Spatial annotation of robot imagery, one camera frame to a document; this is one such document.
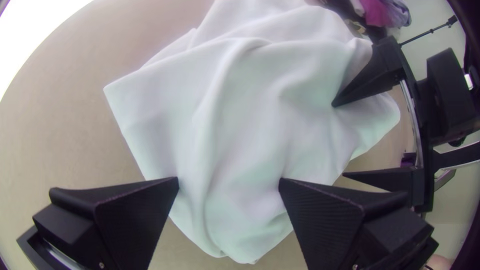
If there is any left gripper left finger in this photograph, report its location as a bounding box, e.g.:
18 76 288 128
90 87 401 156
31 176 180 270

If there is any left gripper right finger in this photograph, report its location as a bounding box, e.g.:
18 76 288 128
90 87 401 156
278 176 436 270

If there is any heap of clothes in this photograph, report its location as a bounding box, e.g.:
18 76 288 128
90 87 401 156
305 0 413 42

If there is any white t-shirt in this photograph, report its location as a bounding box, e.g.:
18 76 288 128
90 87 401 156
103 0 401 265

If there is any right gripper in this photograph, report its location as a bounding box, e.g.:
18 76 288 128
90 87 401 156
331 35 479 213

